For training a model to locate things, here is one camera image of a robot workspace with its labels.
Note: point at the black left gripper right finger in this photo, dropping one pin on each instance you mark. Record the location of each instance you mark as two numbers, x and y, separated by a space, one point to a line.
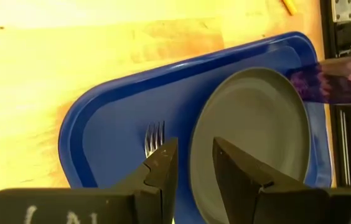
256 199

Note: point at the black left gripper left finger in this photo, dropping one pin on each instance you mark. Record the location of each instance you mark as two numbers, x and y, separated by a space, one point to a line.
138 202

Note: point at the dark grey round plate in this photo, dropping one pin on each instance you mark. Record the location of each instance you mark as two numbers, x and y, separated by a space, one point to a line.
253 118

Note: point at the purple plastic cup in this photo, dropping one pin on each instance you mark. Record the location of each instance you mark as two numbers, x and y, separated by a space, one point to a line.
340 84

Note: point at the blue plastic tray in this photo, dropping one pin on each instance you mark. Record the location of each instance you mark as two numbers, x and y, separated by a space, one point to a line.
116 130

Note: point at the black aluminium table frame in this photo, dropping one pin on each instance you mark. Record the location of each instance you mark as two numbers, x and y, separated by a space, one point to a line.
343 140

